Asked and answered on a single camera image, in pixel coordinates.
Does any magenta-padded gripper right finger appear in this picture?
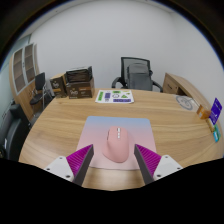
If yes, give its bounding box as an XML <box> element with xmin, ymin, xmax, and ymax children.
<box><xmin>133</xmin><ymin>143</ymin><xmax>184</xmax><ymax>185</ymax></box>

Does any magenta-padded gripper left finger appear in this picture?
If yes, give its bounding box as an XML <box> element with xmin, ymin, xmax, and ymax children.
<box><xmin>43</xmin><ymin>143</ymin><xmax>95</xmax><ymax>187</ymax></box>

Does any pink computer mouse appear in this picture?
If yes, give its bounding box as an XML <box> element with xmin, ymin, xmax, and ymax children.
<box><xmin>101</xmin><ymin>125</ymin><xmax>130</xmax><ymax>164</ymax></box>

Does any pink and blue mouse pad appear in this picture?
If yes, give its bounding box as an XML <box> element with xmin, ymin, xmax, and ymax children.
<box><xmin>75</xmin><ymin>115</ymin><xmax>158</xmax><ymax>171</ymax></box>

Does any black leather armchair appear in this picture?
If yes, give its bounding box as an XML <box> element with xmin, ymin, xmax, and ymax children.
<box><xmin>0</xmin><ymin>103</ymin><xmax>32</xmax><ymax>162</ymax></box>

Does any green flat box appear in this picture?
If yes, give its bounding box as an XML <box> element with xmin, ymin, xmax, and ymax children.
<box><xmin>212</xmin><ymin>123</ymin><xmax>222</xmax><ymax>144</ymax></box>

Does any orange-brown cardboard box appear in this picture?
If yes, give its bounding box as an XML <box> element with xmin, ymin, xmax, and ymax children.
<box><xmin>196</xmin><ymin>104</ymin><xmax>212</xmax><ymax>120</ymax></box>

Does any purple card packet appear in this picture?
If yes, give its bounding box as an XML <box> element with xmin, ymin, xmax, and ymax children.
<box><xmin>209</xmin><ymin>97</ymin><xmax>223</xmax><ymax>126</ymax></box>

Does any wide brown printed carton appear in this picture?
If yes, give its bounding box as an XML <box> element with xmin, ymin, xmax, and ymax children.
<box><xmin>65</xmin><ymin>78</ymin><xmax>96</xmax><ymax>100</ymax></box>

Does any tall brown printed carton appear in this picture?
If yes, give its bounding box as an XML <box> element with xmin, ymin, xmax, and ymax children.
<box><xmin>49</xmin><ymin>73</ymin><xmax>68</xmax><ymax>99</ymax></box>

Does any wooden side desk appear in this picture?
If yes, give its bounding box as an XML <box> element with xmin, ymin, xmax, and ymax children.
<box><xmin>162</xmin><ymin>72</ymin><xmax>211</xmax><ymax>108</ymax></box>

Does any small black visitor chair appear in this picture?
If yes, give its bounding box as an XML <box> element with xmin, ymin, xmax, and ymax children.
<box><xmin>29</xmin><ymin>71</ymin><xmax>54</xmax><ymax>111</ymax></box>

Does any white green purple sticker sheet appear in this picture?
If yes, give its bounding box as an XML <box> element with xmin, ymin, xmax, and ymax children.
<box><xmin>94</xmin><ymin>89</ymin><xmax>135</xmax><ymax>105</ymax></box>

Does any grey backpack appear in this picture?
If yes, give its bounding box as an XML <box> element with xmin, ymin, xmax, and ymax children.
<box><xmin>126</xmin><ymin>63</ymin><xmax>154</xmax><ymax>91</ymax></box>

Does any black open carton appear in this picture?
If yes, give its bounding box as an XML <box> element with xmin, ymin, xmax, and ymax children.
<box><xmin>65</xmin><ymin>65</ymin><xmax>94</xmax><ymax>84</ymax></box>

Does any wooden shelf unit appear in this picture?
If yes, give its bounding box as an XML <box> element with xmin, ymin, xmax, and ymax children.
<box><xmin>8</xmin><ymin>42</ymin><xmax>41</xmax><ymax>121</ymax></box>

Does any black mesh office chair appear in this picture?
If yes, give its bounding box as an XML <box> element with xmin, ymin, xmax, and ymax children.
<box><xmin>111</xmin><ymin>56</ymin><xmax>164</xmax><ymax>93</ymax></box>

